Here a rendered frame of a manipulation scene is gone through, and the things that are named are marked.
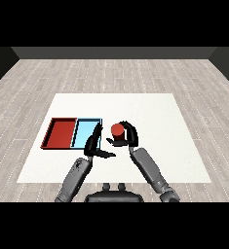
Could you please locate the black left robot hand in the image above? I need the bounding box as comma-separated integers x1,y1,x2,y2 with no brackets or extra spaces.
83,124,117,159

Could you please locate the light blue shallow open box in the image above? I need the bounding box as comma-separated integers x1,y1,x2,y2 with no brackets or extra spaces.
70,117,103,150

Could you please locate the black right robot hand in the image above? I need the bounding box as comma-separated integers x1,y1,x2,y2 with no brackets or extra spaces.
105,120,140,148

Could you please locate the red shallow open box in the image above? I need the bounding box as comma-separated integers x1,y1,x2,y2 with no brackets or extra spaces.
40,117,79,151

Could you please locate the small red can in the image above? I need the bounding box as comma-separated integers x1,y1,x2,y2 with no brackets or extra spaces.
110,123,126,142

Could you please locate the dark grey robot body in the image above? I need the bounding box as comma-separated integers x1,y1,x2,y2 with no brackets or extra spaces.
83,183,145,203

